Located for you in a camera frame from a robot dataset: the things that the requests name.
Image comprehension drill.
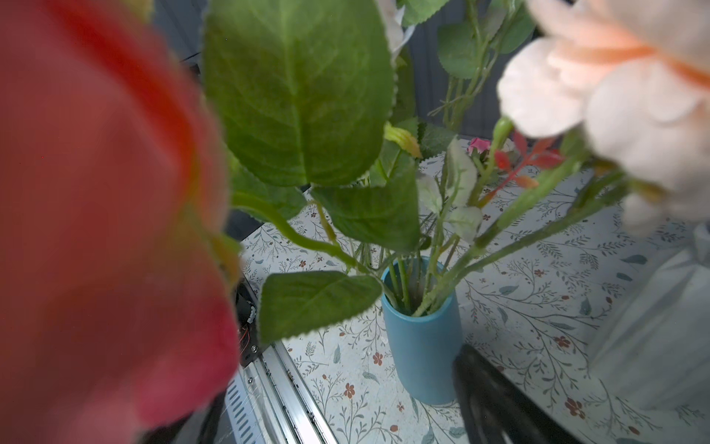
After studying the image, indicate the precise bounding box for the white ribbed ceramic vase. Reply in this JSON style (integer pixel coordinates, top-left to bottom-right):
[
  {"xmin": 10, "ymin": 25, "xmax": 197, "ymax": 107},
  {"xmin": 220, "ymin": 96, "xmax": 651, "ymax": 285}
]
[{"xmin": 587, "ymin": 224, "xmax": 709, "ymax": 410}]

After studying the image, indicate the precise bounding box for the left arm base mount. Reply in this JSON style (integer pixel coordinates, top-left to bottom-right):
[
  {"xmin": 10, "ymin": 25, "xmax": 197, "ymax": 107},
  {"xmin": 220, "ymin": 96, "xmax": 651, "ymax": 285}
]
[{"xmin": 233, "ymin": 279, "xmax": 261, "ymax": 367}]

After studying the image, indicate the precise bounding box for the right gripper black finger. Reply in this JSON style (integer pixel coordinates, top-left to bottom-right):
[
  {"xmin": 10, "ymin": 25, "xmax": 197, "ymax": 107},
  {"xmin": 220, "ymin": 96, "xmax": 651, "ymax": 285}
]
[{"xmin": 452, "ymin": 344, "xmax": 580, "ymax": 444}]

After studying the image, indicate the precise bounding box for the blue ceramic vase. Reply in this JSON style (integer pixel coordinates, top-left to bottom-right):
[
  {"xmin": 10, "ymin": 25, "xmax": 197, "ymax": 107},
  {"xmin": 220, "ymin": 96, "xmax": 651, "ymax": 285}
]
[{"xmin": 380, "ymin": 256, "xmax": 466, "ymax": 407}]

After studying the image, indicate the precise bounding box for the pink carnation flower stem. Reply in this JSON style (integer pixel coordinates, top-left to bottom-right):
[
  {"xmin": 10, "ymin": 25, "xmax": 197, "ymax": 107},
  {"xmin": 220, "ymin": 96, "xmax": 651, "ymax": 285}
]
[{"xmin": 398, "ymin": 0, "xmax": 539, "ymax": 301}]

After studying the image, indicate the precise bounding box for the pile of artificial flowers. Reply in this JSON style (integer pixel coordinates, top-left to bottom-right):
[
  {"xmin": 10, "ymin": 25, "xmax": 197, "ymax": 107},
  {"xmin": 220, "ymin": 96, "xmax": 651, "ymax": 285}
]
[{"xmin": 466, "ymin": 138, "xmax": 520, "ymax": 171}]

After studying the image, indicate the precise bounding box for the white rose stem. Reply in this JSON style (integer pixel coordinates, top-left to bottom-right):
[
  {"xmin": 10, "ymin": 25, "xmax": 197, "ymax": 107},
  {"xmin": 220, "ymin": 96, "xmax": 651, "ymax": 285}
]
[{"xmin": 354, "ymin": 0, "xmax": 423, "ymax": 312}]

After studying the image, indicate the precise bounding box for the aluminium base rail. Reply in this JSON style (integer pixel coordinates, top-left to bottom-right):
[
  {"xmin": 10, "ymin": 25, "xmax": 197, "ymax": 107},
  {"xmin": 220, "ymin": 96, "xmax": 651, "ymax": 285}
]
[{"xmin": 225, "ymin": 342, "xmax": 338, "ymax": 444}]

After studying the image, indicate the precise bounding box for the pink coral rose stem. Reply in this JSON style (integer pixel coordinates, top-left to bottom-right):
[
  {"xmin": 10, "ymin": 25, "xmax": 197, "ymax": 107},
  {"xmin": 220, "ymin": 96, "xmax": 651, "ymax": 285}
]
[{"xmin": 0, "ymin": 0, "xmax": 423, "ymax": 444}]

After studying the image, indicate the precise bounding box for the floral patterned table mat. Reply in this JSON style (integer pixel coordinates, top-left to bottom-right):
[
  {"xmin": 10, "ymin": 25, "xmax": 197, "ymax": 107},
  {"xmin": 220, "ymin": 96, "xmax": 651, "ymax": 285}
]
[{"xmin": 231, "ymin": 136, "xmax": 709, "ymax": 443}]

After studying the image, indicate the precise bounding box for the white peony flower stem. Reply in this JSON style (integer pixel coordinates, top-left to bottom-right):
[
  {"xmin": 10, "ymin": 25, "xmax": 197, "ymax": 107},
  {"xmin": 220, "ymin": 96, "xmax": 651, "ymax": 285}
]
[{"xmin": 417, "ymin": 1, "xmax": 709, "ymax": 315}]

